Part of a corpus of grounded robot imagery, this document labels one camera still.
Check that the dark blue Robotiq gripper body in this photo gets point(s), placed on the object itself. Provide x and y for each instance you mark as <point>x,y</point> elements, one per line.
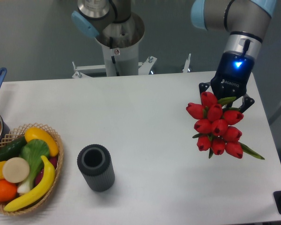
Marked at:
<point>232,76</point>

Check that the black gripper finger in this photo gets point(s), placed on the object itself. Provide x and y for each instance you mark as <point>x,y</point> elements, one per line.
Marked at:
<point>203,87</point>
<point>247,102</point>

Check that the red tulip bouquet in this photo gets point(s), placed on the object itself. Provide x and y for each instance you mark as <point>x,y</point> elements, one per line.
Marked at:
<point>215,126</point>

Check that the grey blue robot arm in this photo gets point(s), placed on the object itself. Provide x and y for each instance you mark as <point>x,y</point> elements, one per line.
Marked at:
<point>246,21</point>

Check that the dark grey ribbed vase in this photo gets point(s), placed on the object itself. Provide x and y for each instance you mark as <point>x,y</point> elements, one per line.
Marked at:
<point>95,163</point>

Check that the purple red vegetable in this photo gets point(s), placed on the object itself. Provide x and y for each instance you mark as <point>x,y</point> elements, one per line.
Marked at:
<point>54,162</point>

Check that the yellow squash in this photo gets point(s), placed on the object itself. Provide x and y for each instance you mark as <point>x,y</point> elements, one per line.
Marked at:
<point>38,133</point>

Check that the green bok choy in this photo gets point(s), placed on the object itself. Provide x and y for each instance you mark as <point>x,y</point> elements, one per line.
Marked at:
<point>32,153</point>

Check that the yellow banana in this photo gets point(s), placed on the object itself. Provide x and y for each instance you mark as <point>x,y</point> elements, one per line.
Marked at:
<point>37,192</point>

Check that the woven wicker basket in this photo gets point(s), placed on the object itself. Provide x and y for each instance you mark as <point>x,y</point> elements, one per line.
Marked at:
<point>19,132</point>

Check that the green cucumber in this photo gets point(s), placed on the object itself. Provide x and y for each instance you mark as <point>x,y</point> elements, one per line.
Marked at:
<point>12,149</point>

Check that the beige round disc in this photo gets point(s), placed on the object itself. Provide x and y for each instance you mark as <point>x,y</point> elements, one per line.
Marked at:
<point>16,170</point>

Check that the orange fruit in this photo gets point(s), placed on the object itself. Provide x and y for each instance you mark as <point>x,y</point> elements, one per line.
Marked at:
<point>8,191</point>

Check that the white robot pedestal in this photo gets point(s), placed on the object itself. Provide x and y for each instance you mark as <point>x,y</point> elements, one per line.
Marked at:
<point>120,45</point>

